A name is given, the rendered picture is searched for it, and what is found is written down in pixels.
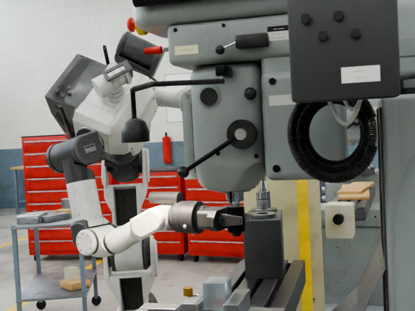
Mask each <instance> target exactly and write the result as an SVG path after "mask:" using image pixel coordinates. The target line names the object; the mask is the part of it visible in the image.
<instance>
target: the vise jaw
mask: <svg viewBox="0 0 415 311"><path fill-rule="evenodd" d="M174 311H208V310H204V304H203V289H202V288H196V289H195V290H194V291H193V295H192V296H190V297H187V298H186V299H185V300H184V301H183V302H182V303H181V304H180V305H179V306H178V307H177V308H176V309H175V310H174Z"/></svg>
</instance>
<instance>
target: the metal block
mask: <svg viewBox="0 0 415 311"><path fill-rule="evenodd" d="M231 294H232V280H231V277H226V276H210V277H209V278H208V279H207V280H206V281H205V282H204V283H203V304H204V310H223V304H224V303H225V302H226V300H227V299H228V298H229V297H230V295H231Z"/></svg>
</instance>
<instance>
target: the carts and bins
mask: <svg viewBox="0 0 415 311"><path fill-rule="evenodd" d="M61 201H62V208H61V209H58V210H46V211H37V210H33V212H27V213H25V214H22V215H19V216H17V223H16V224H15V225H12V226H11V228H10V230H11V231H12V248H13V258H14V275H15V291H16V300H15V302H16V303H17V311H22V302H32V301H37V303H36V307H37V308H38V309H40V310H42V309H44V308H45V307H46V301H47V300H56V299H71V298H80V297H82V304H83V311H88V306H87V295H88V293H89V290H90V288H91V285H92V282H93V286H94V296H93V298H92V300H91V301H92V303H93V304H94V305H99V304H100V303H101V297H100V296H98V282H97V268H96V257H94V256H91V257H92V267H93V268H91V269H85V258H84V255H83V254H81V253H80V252H79V256H80V270H79V268H78V267H75V266H70V267H65V268H64V271H56V272H41V260H40V242H39V232H38V229H39V228H54V227H63V226H71V224H72V223H73V220H72V213H71V209H70V203H69V198H63V199H61ZM26 229H34V234H35V252H36V270H37V274H36V275H35V276H34V277H33V279H32V280H31V281H30V282H29V284H28V285H27V286H26V288H25V289H24V290H23V291H22V293H21V286H20V268H19V252H18V242H17V230H26Z"/></svg>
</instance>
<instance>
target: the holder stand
mask: <svg viewBox="0 0 415 311"><path fill-rule="evenodd" d="M247 213H249V214H251V221H250V222H245V230H246V231H244V232H243V239H244V252H245V276H246V279H271V278H283V274H284V263H285V260H284V246H283V220H282V210H277V208H276V207H270V209H267V210H258V209H257V207H256V208H252V209H251V210H249V211H248V212H247Z"/></svg>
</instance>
